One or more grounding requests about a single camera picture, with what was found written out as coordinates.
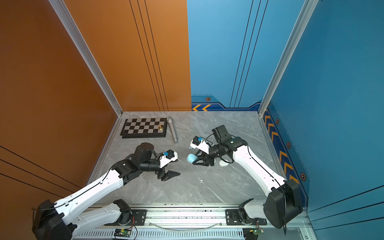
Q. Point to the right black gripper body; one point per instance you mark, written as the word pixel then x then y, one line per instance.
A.
pixel 209 158

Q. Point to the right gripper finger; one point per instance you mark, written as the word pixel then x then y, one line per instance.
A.
pixel 200 156
pixel 200 163

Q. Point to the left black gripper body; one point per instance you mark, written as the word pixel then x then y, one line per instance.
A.
pixel 161 172

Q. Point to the blue charging case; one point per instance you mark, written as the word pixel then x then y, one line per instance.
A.
pixel 191 158

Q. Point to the white charging case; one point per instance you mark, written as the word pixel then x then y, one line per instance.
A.
pixel 223 164

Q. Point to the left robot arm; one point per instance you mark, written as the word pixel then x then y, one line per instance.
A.
pixel 69 217

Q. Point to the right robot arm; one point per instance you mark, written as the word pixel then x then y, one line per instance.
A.
pixel 283 202

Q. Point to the silver microphone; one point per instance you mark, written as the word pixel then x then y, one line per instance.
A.
pixel 172 129

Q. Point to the black white chessboard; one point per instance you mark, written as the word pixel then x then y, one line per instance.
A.
pixel 144 128

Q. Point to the left circuit board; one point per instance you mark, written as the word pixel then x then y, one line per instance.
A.
pixel 122 233

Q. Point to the circuit board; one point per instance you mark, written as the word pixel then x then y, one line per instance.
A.
pixel 122 233
pixel 252 233

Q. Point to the right circuit board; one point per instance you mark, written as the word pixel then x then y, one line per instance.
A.
pixel 252 233

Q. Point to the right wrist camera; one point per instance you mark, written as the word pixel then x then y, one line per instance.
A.
pixel 200 144

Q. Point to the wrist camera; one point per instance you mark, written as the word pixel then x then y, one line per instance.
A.
pixel 167 157
pixel 200 144

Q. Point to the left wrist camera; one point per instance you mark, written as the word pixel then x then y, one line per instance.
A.
pixel 167 157

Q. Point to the aluminium front rail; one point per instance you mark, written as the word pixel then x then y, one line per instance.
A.
pixel 192 216

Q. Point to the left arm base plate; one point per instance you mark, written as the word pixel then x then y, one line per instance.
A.
pixel 136 218

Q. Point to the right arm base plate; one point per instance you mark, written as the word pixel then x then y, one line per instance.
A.
pixel 233 218

